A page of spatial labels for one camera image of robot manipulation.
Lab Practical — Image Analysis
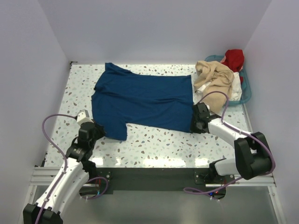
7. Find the blue printed t shirt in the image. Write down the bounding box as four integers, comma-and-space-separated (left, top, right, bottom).
91, 63, 193, 141

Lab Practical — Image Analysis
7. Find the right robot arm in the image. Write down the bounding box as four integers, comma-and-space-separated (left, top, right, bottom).
191, 103, 275, 183

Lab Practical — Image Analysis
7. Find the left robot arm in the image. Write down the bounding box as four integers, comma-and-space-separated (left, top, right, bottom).
23, 119, 105, 224

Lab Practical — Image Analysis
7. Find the white t shirt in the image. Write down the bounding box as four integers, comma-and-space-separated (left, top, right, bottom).
195, 72, 242, 101

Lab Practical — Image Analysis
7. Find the beige t shirt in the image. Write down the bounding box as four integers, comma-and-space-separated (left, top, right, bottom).
193, 61, 234, 113

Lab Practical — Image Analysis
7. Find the teal laundry basket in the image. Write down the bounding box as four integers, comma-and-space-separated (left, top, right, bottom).
205, 55, 251, 106

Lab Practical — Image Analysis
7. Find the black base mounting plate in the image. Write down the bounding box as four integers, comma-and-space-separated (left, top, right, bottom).
79, 167, 236, 202

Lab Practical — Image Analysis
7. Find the red t shirt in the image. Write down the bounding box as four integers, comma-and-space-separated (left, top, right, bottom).
220, 49, 245, 72

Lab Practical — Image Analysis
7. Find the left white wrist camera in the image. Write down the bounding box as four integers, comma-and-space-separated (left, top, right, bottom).
76, 110, 94, 126

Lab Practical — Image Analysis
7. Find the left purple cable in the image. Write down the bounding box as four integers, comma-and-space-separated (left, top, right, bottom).
35, 113, 109, 224

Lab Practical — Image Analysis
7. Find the purple cable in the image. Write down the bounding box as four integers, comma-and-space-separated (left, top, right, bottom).
35, 113, 109, 224
183, 91, 276, 198

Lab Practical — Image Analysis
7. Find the aluminium frame rail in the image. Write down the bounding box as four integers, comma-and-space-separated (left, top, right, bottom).
29, 167, 276, 187

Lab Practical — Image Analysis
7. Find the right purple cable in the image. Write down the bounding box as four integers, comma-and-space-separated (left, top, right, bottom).
183, 91, 276, 198

